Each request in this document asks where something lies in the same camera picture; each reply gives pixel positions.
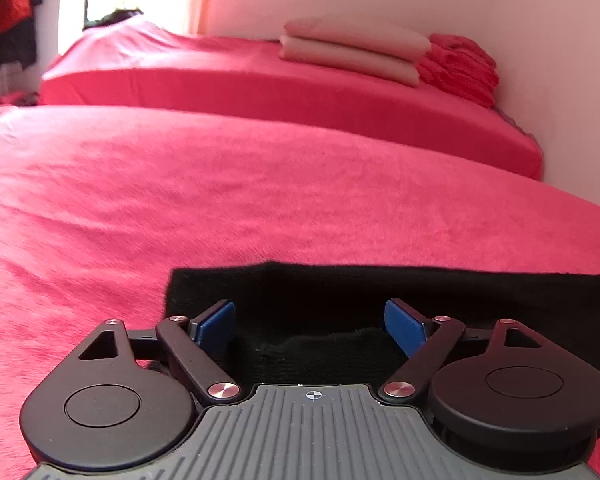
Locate black knit pants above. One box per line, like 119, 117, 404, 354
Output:
166, 262, 600, 387

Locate near bed red cover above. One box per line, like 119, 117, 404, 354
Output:
0, 106, 600, 479

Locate lower beige folded blanket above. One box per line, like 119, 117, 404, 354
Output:
279, 36, 419, 87

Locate beige folded blanket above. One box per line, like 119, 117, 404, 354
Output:
284, 14, 431, 62
279, 36, 419, 87

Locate red folded towel stack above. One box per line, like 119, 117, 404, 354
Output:
416, 34, 500, 108

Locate far bed red sheet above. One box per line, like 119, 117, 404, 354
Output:
41, 16, 544, 180

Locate upper beige folded blanket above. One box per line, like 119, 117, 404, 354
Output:
284, 14, 431, 62

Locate small black cloth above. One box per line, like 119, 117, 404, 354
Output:
83, 9, 143, 30

